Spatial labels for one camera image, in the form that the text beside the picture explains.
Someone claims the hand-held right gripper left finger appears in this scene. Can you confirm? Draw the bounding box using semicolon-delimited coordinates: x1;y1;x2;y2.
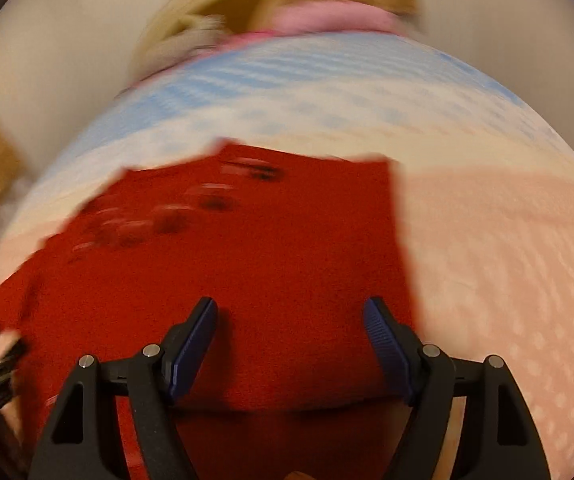
27;296;218;480

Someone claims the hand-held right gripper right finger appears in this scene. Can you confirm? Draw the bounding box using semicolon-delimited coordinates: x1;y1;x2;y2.
363;296;552;480

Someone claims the red knit sweater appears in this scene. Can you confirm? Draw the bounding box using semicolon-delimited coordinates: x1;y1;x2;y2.
0;139;460;480

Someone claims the pink and blue patterned bedspread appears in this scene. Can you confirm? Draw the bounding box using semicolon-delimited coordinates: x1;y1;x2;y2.
0;30;574;480

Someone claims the cream wooden headboard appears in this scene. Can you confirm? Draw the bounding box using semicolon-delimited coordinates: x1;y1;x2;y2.
134;0;278;80

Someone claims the pink pillow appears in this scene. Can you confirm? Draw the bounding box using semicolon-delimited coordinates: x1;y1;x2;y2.
217;2;402;50

